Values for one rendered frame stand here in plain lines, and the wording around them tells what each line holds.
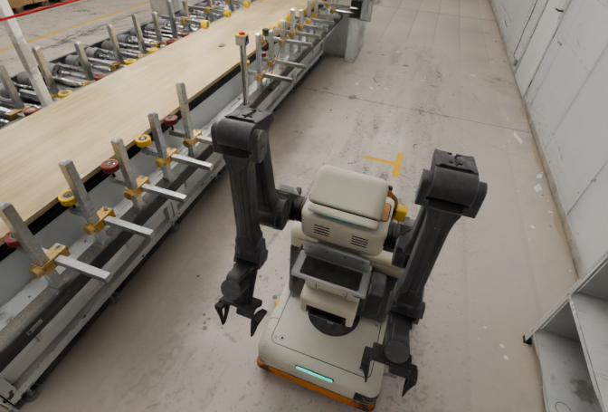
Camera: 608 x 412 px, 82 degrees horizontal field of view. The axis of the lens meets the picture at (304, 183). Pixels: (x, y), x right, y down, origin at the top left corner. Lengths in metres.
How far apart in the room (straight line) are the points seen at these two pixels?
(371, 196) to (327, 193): 0.12
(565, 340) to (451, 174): 2.01
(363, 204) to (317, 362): 1.06
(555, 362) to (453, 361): 0.51
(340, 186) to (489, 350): 1.73
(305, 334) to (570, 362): 1.43
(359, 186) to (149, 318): 1.73
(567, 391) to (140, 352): 2.23
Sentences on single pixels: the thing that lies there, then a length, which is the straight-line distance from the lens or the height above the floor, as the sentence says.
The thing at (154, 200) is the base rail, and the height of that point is 0.70.
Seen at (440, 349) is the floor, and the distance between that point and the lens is 2.37.
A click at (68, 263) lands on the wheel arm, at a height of 0.85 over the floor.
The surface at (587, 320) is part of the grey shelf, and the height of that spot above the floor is 0.52.
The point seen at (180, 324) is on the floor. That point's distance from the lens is 2.33.
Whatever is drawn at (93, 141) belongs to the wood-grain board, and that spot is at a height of 0.90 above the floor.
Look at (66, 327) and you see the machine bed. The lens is 2.35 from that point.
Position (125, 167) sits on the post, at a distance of 1.81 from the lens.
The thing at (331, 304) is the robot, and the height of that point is 0.80.
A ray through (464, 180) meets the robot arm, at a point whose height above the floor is 1.62.
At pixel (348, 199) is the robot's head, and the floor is 1.34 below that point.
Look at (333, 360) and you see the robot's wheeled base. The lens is 1.88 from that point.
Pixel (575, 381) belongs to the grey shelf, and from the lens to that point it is 2.49.
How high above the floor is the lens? 1.99
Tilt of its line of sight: 40 degrees down
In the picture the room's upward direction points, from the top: 4 degrees clockwise
